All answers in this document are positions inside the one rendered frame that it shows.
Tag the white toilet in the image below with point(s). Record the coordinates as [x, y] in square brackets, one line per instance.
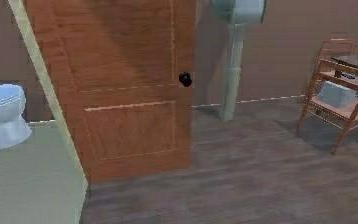
[3, 113]

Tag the brown wooden room door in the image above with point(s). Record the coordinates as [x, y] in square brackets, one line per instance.
[127, 83]

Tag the light wooden shelf stand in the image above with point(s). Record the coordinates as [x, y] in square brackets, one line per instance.
[337, 106]

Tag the pale grey box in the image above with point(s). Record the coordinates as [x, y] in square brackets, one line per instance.
[337, 95]

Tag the small dark object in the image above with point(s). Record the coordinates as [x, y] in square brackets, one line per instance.
[338, 73]

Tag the pale grey pedestal sink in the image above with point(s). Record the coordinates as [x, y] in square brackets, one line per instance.
[235, 66]

